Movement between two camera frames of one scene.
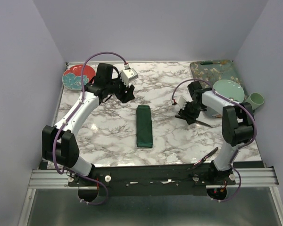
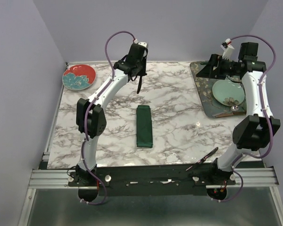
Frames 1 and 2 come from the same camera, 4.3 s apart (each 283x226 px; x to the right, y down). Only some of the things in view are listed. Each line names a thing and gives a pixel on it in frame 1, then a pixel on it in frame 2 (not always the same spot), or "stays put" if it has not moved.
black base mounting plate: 151,181 stays put
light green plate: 229,88 stays put
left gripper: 129,95 → 143,72
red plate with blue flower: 72,76 stays put
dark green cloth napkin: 144,131 stays put
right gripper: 185,113 → 206,72
